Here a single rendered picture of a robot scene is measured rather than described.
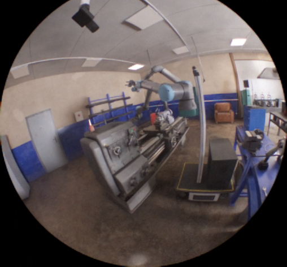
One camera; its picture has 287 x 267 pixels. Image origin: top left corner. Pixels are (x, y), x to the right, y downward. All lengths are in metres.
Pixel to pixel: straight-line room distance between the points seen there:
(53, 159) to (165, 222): 3.93
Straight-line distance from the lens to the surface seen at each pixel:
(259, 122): 2.09
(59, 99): 4.31
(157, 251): 1.60
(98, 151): 1.08
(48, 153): 4.30
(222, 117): 5.10
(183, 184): 1.65
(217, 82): 5.73
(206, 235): 1.67
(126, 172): 1.28
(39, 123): 4.19
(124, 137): 1.23
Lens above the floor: 1.59
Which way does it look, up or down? 13 degrees down
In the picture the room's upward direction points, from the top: 12 degrees counter-clockwise
